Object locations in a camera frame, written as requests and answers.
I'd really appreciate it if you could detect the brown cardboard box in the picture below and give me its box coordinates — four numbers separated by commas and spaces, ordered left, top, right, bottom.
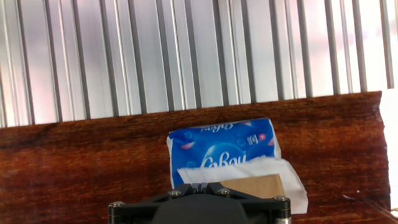
219, 173, 286, 200

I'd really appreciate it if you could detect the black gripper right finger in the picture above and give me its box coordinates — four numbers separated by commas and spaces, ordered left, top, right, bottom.
198, 182, 292, 224

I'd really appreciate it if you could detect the blue tissue pack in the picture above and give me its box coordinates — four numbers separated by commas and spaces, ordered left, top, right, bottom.
165, 117, 282, 189

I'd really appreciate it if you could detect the wood grain table mat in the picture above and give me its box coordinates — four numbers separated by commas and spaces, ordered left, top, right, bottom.
0, 90, 392, 224

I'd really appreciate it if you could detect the white tissue sheet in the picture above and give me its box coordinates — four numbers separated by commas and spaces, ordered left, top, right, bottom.
177, 156, 309, 215

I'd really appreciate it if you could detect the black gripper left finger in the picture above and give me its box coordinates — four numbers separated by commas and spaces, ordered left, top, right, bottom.
108, 182, 200, 224

